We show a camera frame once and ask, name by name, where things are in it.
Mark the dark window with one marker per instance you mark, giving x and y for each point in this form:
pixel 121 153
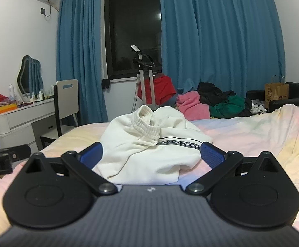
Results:
pixel 132 25

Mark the garment steamer stand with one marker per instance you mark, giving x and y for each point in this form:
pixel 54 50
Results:
pixel 145 82

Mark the pastel patterned blanket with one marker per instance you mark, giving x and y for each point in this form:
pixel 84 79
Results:
pixel 257 133

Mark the white spray bottle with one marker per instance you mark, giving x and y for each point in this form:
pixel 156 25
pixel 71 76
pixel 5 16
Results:
pixel 11 92

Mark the red cloth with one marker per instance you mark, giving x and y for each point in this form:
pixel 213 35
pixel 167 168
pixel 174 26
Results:
pixel 164 87

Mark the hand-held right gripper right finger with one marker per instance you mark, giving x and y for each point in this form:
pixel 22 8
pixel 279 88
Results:
pixel 212 155

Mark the orange box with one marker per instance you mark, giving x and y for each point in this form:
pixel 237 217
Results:
pixel 2 108

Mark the wavy framed mirror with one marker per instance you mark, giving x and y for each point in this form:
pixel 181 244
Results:
pixel 31 76

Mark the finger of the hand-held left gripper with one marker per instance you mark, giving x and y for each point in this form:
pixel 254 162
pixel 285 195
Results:
pixel 19 151

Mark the black cloth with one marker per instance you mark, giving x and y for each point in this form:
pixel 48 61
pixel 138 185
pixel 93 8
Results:
pixel 212 92

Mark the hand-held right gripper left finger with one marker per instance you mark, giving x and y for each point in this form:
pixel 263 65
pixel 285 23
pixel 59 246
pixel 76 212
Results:
pixel 90 155

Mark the black wall socket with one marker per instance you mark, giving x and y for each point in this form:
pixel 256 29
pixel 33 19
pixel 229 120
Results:
pixel 42 10

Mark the white pants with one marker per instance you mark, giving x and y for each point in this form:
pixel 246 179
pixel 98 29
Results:
pixel 144 149

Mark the narrow blue curtain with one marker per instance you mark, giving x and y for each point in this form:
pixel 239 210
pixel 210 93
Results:
pixel 80 56

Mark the white dressing table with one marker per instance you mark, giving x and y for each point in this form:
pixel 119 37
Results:
pixel 23 118

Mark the black wall bracket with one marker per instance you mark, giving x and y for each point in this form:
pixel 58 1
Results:
pixel 105 83

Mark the pink cloth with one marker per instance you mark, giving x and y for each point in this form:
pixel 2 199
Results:
pixel 193 106

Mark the brown paper bag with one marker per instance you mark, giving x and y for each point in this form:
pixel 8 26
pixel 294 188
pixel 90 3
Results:
pixel 276 94

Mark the wide blue curtain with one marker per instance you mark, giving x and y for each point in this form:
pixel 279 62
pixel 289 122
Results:
pixel 221 36

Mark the beige black chair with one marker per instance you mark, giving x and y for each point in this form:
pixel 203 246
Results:
pixel 65 100

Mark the green cloth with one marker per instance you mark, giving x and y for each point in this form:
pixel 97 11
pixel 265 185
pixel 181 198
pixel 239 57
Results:
pixel 229 106

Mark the row of small cosmetic bottles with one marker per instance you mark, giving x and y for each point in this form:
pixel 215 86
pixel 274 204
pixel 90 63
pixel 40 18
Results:
pixel 42 95

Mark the black sofa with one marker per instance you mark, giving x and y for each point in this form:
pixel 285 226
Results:
pixel 297 90

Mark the white grey cloth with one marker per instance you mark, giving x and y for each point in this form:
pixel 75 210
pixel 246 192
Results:
pixel 258 108

